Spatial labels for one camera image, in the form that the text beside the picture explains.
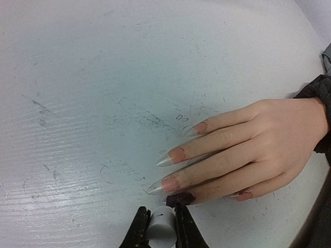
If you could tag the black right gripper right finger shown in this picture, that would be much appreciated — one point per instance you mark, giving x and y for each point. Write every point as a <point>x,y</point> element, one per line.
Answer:
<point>188,234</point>

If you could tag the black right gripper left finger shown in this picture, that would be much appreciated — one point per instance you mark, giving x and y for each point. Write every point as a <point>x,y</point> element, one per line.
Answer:
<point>136,236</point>

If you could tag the white nail polish cap brush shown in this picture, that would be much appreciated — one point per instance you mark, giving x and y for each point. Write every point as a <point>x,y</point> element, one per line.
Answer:
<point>161,231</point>

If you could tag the mannequin hand with long nails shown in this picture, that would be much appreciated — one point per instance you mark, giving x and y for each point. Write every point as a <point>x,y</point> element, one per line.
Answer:
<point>246,153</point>

